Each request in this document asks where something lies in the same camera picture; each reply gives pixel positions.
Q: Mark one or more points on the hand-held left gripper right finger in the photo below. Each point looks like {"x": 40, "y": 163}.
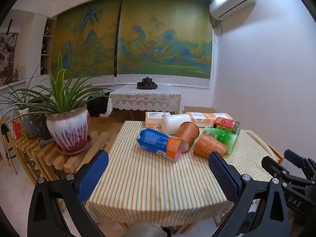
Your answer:
{"x": 222, "y": 176}

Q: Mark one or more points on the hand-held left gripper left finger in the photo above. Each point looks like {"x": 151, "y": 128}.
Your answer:
{"x": 92, "y": 175}

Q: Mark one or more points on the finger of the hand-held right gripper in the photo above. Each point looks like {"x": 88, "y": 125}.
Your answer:
{"x": 300, "y": 160}
{"x": 276, "y": 169}

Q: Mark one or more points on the orange cup with white pattern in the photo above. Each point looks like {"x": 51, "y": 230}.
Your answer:
{"x": 209, "y": 145}

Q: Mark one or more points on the green translucent cup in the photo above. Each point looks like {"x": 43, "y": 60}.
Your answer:
{"x": 226, "y": 139}

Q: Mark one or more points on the green cup with red label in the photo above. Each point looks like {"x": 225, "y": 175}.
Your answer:
{"x": 224, "y": 123}

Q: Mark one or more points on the plain orange cup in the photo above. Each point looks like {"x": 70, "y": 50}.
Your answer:
{"x": 187, "y": 133}

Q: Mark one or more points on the blue and orange cup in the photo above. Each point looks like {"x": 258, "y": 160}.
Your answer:
{"x": 153, "y": 140}

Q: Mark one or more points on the wooden table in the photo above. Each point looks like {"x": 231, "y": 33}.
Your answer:
{"x": 272, "y": 150}

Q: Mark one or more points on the pink pot saucer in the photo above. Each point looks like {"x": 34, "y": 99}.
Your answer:
{"x": 81, "y": 149}

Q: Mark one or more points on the wooden slat rack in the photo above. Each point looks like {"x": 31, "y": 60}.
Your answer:
{"x": 51, "y": 160}

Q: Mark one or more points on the plant in white purple pot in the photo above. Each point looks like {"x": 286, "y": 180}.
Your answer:
{"x": 66, "y": 126}

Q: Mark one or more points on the striped tablecloth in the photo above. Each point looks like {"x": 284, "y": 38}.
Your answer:
{"x": 153, "y": 185}

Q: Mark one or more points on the orange tissue pack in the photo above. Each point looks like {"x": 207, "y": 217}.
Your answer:
{"x": 154, "y": 119}
{"x": 202, "y": 118}

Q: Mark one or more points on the black bag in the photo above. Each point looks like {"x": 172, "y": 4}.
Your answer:
{"x": 97, "y": 105}

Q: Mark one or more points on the plant in dark speckled pot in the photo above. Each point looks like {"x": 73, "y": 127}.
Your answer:
{"x": 39, "y": 126}

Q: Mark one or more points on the wooden chair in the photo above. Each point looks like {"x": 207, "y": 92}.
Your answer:
{"x": 7, "y": 148}

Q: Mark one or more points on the table with lace cloth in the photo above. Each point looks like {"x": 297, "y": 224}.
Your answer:
{"x": 145, "y": 101}

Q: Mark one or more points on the dark tea tray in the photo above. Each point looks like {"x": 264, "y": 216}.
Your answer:
{"x": 147, "y": 86}

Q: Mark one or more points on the dark teapot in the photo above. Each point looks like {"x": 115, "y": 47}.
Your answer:
{"x": 147, "y": 80}

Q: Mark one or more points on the small windowsill plant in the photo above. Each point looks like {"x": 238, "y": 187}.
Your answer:
{"x": 16, "y": 74}

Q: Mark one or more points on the narrow landscape roller blind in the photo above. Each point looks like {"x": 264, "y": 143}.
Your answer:
{"x": 84, "y": 42}

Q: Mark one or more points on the wide landscape roller blind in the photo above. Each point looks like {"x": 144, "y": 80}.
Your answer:
{"x": 165, "y": 37}

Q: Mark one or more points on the white air conditioner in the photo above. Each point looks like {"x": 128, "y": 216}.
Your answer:
{"x": 232, "y": 1}

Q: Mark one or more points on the wall shelf unit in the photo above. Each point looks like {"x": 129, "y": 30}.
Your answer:
{"x": 46, "y": 47}

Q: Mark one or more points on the hanging wall scroll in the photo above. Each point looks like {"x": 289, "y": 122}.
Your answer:
{"x": 7, "y": 56}

